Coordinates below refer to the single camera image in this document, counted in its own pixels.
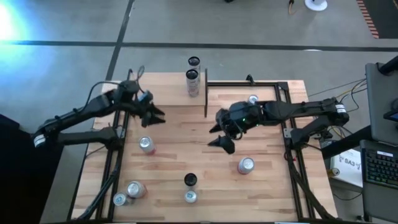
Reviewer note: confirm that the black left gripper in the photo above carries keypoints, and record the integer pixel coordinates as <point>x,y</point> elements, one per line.
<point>141,105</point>

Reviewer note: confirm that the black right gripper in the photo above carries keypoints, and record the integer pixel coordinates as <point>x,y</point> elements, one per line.
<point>239,118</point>

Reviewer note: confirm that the white and red soda can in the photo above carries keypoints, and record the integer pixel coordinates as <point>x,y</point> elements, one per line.
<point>136,189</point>
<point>246,165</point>
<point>147,144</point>

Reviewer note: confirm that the slim silver can blue tab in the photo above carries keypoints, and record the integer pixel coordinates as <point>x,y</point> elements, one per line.
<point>190,196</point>
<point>120,199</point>
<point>252,99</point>

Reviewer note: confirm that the slim white can black top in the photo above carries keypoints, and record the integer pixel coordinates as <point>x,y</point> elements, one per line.
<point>194,61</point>
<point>190,180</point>
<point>192,82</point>

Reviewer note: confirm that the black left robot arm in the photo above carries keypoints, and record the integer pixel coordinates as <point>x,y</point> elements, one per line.
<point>77,109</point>

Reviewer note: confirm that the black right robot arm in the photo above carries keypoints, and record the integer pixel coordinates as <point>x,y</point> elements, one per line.
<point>304,109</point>

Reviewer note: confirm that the red connector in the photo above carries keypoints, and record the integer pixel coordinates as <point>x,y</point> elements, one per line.
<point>293,159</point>

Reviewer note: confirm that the small yellow can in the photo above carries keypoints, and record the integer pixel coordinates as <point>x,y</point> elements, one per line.
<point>334,171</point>

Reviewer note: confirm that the white paper sign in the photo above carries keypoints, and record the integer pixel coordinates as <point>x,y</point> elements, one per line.
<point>348,168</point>

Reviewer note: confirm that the large black cabinet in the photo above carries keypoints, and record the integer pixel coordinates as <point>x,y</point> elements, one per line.
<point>18,180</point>

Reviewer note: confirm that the white round stand base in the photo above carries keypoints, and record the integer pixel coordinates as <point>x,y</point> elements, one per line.
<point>315,4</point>

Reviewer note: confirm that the gray flat monitor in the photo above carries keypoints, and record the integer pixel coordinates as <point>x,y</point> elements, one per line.
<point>381,102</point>

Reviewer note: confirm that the laptop keyboard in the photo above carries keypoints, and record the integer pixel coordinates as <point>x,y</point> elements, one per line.
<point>381,168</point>

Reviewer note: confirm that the black phone blue screen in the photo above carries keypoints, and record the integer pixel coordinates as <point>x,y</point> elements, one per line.
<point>392,115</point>

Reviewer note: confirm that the black pole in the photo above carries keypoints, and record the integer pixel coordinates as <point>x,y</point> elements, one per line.
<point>388,65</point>

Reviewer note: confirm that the dark mat orange striped edge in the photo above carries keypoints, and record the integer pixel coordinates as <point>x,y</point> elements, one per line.
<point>385,15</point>

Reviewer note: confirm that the gray metal bracket plate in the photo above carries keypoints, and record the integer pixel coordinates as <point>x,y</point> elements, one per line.
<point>121,132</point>
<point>287,133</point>

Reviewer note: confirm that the black aluminium table frame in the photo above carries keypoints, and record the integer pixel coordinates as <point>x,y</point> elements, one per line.
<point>233,84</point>

